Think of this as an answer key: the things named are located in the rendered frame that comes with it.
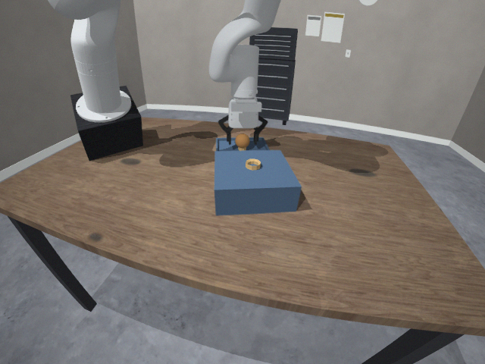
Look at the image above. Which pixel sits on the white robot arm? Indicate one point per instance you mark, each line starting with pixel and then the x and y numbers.
pixel 93 45

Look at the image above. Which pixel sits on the brown ball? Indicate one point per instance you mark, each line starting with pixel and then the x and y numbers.
pixel 242 140

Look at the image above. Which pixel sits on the large blue block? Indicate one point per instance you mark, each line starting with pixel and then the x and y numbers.
pixel 254 182

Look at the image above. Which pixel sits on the blue square tray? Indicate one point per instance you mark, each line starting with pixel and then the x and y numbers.
pixel 223 145

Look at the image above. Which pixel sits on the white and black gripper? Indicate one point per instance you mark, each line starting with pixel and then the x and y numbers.
pixel 242 119

